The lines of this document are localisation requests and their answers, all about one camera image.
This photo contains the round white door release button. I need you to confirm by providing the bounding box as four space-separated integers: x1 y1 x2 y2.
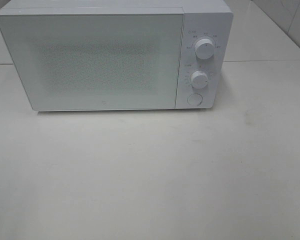
187 93 203 106

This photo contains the white timer knob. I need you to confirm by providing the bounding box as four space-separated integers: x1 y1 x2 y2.
190 71 209 89

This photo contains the upper white power knob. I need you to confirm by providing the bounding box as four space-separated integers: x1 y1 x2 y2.
194 38 215 60

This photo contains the white microwave oven body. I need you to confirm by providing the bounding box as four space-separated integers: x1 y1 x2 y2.
0 0 234 109

